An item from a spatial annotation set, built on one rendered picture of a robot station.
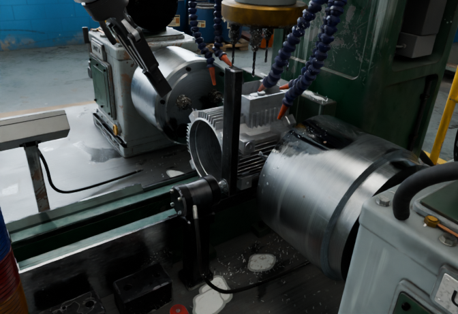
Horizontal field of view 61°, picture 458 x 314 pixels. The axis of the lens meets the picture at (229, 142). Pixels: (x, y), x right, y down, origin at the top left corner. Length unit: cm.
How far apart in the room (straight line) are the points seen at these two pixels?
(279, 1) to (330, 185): 38
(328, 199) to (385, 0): 45
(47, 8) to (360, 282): 605
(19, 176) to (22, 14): 512
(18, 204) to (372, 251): 92
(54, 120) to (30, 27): 543
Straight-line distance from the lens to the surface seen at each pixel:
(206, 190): 72
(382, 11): 90
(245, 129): 86
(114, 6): 73
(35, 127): 96
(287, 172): 66
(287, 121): 91
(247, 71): 104
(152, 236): 83
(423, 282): 52
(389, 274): 55
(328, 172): 62
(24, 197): 121
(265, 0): 80
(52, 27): 641
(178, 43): 127
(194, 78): 105
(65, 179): 126
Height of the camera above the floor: 144
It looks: 27 degrees down
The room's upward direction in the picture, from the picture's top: 2 degrees clockwise
